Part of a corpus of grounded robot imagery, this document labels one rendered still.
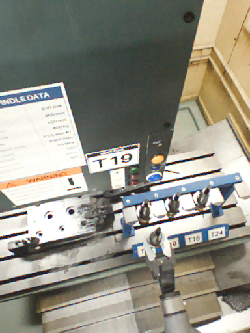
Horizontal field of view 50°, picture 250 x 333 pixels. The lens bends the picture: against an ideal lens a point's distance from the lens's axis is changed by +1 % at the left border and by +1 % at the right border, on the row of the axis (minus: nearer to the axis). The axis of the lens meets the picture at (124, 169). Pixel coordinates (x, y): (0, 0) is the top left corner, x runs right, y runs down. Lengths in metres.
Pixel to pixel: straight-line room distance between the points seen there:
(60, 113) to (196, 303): 1.26
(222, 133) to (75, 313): 1.27
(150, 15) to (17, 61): 0.15
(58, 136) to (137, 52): 0.17
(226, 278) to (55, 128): 1.28
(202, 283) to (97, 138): 1.17
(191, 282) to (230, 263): 0.22
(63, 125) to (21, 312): 1.33
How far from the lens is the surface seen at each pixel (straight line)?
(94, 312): 1.44
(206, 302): 1.51
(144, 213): 0.97
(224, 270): 1.55
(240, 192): 1.12
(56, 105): 0.38
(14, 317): 1.65
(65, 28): 0.31
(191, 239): 1.30
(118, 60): 0.34
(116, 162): 0.52
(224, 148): 1.70
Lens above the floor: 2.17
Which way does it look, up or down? 61 degrees down
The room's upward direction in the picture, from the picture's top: 2 degrees counter-clockwise
